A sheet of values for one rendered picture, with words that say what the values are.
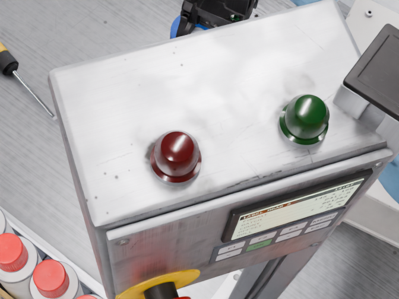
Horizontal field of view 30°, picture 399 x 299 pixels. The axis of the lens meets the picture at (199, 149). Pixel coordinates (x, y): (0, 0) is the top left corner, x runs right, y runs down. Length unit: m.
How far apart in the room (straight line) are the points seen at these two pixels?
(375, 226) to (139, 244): 0.69
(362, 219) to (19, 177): 0.48
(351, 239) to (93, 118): 0.73
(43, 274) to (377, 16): 0.60
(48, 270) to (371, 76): 0.46
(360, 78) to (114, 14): 0.83
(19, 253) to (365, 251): 0.51
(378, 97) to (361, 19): 0.71
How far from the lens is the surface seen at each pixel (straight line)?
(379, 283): 1.07
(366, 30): 1.08
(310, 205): 0.43
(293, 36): 0.42
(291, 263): 0.66
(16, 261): 0.78
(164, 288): 0.50
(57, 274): 0.77
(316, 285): 1.05
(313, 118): 0.37
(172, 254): 0.44
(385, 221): 1.03
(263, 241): 0.48
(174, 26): 1.07
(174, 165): 0.36
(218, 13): 0.95
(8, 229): 0.85
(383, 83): 0.39
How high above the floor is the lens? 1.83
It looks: 67 degrees down
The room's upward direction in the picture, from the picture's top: 10 degrees clockwise
